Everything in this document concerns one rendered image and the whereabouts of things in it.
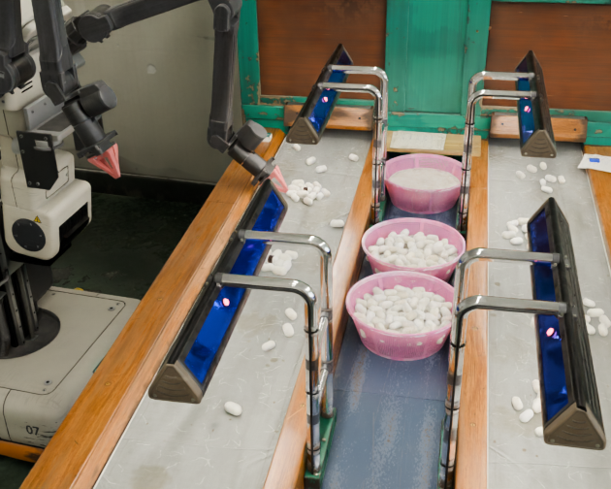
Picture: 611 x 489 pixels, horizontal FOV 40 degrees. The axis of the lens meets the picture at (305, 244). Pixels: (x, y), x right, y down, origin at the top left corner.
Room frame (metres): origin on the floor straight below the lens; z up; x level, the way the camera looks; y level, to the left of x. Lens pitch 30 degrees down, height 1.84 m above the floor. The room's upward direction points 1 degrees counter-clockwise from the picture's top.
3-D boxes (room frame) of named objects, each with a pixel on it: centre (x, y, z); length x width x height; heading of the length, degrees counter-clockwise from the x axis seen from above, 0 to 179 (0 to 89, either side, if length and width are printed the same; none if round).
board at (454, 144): (2.52, -0.41, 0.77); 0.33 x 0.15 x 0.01; 79
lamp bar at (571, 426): (1.14, -0.41, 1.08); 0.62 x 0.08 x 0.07; 169
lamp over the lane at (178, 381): (1.25, 0.13, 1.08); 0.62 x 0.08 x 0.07; 169
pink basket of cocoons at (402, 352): (1.61, -0.22, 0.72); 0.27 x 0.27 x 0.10
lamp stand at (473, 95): (2.10, -0.53, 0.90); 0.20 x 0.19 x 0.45; 169
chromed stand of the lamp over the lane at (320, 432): (1.23, 0.06, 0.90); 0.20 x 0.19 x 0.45; 169
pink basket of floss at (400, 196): (2.31, -0.37, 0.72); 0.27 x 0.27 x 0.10
